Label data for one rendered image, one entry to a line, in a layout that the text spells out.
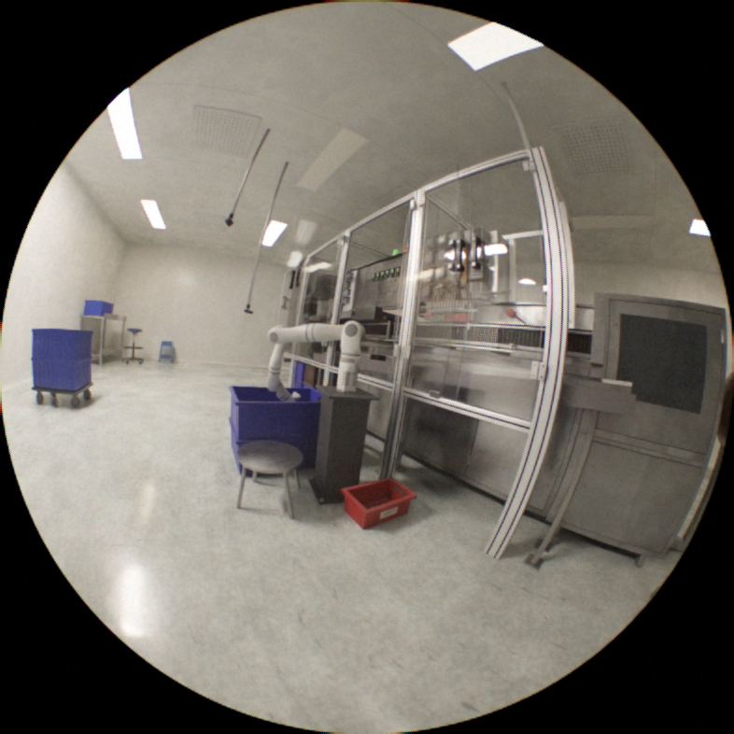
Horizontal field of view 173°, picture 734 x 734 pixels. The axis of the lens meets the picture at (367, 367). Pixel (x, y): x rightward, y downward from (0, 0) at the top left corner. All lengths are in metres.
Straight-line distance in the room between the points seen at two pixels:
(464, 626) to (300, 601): 0.51
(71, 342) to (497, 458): 3.19
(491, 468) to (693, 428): 1.05
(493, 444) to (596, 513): 0.66
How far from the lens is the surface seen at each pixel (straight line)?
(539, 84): 2.21
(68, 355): 2.63
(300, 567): 0.96
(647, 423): 1.21
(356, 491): 1.20
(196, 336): 6.25
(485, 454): 1.37
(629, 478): 1.25
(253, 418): 1.30
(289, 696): 0.77
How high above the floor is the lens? 0.76
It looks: 4 degrees down
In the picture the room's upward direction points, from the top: 8 degrees clockwise
